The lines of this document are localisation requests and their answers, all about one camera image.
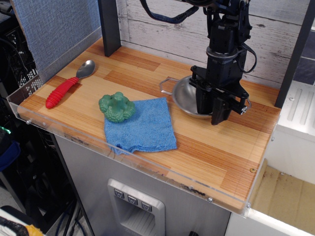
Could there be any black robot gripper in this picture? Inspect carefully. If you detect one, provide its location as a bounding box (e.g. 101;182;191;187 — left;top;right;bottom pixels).
189;49;249;125

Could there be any stainless steel mixing bowl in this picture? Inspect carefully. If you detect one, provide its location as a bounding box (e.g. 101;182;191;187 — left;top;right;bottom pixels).
159;76;252;119

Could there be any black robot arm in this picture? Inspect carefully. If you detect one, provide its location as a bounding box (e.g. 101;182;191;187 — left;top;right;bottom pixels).
189;0;252;125

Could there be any blue folded cloth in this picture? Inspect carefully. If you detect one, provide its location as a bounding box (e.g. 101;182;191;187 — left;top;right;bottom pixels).
104;97;177;155

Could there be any green toy broccoli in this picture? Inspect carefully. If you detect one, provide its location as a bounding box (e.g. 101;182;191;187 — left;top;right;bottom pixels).
98;92;136;123

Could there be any white toy sink counter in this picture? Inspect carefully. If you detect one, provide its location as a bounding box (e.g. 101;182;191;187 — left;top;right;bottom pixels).
226;81;315;236

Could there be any grey water dispenser panel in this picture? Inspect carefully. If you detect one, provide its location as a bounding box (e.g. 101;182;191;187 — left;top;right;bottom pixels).
107;178;166;236

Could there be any silver toy fridge cabinet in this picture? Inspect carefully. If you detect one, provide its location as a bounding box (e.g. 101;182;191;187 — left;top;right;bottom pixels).
57;137;230;236

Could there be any blue fabric panel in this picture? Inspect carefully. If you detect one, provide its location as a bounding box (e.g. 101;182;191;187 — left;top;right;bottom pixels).
11;0;101;83

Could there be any black plastic crate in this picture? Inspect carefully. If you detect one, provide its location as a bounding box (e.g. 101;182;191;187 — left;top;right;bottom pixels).
0;24;38;93

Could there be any yellow object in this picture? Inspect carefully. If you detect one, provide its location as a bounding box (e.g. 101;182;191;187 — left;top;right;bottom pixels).
25;225;44;236

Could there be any clear acrylic guard rail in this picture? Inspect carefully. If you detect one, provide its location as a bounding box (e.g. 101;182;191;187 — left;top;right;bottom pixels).
8;39;280;215

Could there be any blue braided cable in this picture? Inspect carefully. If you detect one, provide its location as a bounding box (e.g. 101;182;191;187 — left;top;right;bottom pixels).
139;0;199;25

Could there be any black right vertical post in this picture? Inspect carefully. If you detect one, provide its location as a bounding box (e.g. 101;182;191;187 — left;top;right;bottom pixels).
275;0;315;108

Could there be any black vertical post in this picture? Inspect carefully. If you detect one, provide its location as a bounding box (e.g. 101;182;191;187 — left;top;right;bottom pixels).
275;0;315;108
98;0;121;57

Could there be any red handled metal spoon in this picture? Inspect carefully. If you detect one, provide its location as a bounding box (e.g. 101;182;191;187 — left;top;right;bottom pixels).
45;60;95;109

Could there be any black left vertical post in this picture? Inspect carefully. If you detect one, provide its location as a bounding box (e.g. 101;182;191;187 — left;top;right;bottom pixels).
98;0;121;57

